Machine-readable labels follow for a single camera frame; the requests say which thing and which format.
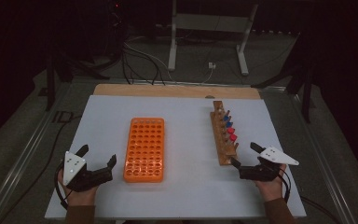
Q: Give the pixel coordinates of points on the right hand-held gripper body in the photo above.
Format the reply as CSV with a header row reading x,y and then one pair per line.
x,y
261,172

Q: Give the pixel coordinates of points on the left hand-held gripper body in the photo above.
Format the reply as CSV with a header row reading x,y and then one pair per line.
x,y
74,165

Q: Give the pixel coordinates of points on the wooden test tube rack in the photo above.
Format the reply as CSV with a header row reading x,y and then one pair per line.
x,y
227,154

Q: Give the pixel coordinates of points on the red capped test tube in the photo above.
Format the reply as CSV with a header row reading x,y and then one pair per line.
x,y
230,130
233,137

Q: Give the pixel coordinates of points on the orange plastic test tube rack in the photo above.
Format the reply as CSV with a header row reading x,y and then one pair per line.
x,y
144,149

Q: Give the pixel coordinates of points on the person's right hand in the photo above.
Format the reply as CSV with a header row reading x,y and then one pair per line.
x,y
272,189

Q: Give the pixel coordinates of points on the person's left hand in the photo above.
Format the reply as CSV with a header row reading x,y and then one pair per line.
x,y
80,197

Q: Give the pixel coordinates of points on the white table board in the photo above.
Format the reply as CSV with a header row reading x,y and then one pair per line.
x,y
192,186

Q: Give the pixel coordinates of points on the black tripod stand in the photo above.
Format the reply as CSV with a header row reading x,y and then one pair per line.
x,y
51,77
306,93

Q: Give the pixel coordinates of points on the dark equipment with red light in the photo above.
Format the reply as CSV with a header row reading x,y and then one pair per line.
x,y
116,28

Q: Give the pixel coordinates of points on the white metal stand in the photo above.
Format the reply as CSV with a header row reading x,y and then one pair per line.
x,y
209,23

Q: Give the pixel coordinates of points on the aluminium floor rail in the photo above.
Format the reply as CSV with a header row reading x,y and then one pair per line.
x,y
323,161
21,158

